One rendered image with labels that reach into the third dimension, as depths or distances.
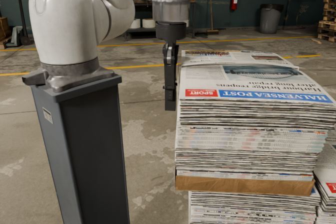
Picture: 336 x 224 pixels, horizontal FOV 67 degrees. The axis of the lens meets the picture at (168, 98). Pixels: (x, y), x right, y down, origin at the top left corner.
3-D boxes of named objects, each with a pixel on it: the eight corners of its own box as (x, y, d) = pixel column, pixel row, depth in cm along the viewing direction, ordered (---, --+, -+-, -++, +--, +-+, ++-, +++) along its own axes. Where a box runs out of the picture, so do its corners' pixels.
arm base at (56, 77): (13, 79, 71) (8, 60, 69) (85, 63, 86) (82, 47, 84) (39, 98, 60) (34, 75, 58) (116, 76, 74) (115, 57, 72)
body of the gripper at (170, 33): (186, 24, 57) (184, 64, 61) (187, 19, 65) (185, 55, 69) (153, 24, 58) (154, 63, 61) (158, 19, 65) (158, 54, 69)
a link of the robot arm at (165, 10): (191, -4, 63) (190, 20, 65) (154, -5, 63) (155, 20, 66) (190, -3, 54) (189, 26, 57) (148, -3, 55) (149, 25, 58)
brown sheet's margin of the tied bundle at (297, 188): (176, 146, 69) (176, 132, 67) (284, 150, 68) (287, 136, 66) (174, 191, 55) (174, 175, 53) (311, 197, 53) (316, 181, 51)
